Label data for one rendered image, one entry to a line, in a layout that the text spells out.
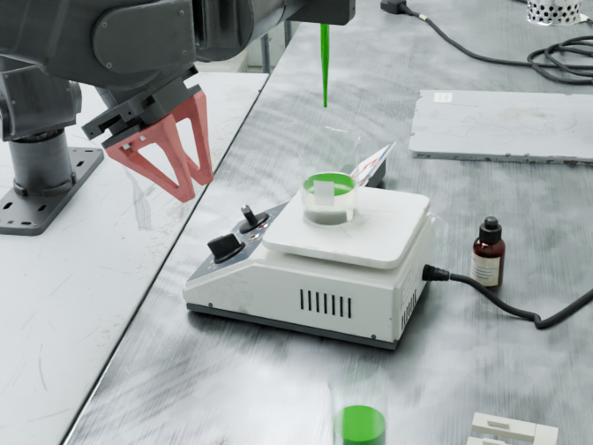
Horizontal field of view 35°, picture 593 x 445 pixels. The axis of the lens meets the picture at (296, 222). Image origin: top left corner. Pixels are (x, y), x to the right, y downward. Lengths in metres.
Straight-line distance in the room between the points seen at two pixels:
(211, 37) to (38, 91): 0.48
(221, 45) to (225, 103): 0.75
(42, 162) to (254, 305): 0.35
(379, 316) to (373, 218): 0.09
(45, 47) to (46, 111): 0.51
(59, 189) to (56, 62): 0.57
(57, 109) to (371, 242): 0.40
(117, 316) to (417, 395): 0.28
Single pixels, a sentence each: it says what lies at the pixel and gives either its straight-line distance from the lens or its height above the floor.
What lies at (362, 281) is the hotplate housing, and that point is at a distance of 0.76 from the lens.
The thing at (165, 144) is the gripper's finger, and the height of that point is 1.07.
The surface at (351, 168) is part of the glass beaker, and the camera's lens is 0.77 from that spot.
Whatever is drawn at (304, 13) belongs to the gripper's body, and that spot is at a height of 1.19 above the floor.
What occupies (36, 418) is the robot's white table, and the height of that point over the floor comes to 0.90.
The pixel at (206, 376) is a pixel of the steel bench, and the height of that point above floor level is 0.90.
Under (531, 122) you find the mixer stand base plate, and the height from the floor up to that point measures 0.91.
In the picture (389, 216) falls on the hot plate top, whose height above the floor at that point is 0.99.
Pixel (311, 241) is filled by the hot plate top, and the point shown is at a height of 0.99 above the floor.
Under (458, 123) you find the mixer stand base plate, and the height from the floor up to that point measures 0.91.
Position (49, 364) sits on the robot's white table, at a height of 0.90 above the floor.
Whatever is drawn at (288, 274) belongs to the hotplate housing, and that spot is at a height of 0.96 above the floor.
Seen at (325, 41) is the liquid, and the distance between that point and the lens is 0.74.
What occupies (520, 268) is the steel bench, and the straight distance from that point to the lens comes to 0.91.
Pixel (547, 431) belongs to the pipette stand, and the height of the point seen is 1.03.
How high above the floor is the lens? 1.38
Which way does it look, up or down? 29 degrees down
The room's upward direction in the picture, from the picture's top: 2 degrees counter-clockwise
